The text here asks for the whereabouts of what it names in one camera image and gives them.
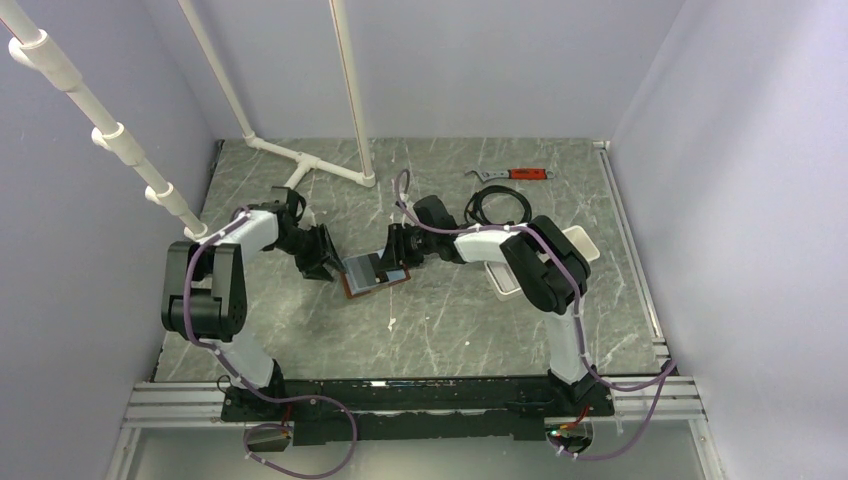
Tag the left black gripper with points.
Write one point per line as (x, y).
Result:
(312, 267)

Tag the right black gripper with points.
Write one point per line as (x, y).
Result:
(396, 254)

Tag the brown leather card holder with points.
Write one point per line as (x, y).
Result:
(394, 276)

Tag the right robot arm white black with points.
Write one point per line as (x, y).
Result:
(549, 269)

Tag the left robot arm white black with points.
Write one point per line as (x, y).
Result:
(204, 297)

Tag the red handled adjustable wrench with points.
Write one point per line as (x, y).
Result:
(513, 174)

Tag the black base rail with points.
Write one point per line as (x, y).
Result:
(524, 408)

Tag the aluminium frame rails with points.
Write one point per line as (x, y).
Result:
(664, 397)

